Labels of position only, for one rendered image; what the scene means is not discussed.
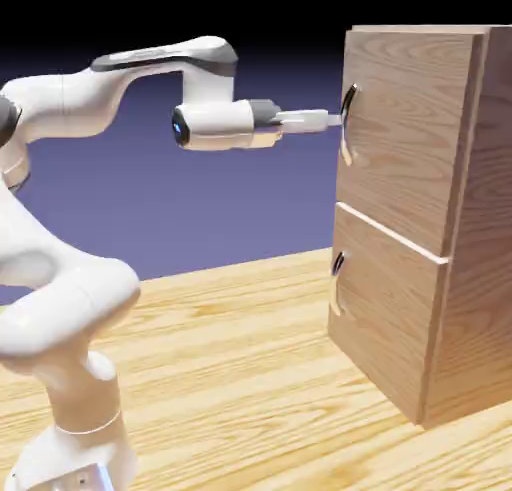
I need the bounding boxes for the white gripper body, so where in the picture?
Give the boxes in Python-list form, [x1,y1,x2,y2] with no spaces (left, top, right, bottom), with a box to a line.
[274,108,330,135]

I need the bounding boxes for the long curved metal handle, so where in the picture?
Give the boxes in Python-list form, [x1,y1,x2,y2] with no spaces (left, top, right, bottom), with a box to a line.
[338,83,359,167]

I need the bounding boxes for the large wooden cabinet door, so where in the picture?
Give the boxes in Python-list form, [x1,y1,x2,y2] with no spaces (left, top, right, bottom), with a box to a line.
[335,29,486,257]

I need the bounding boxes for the light wood cabinet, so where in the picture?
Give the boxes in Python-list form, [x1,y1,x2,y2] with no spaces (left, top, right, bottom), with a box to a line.
[326,23,512,430]

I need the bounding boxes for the small wooden cabinet door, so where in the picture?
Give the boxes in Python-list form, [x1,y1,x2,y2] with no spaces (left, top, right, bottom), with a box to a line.
[326,202,450,425]

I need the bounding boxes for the short curved metal handle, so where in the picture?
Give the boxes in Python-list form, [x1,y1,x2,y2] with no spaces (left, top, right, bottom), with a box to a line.
[330,250,347,317]

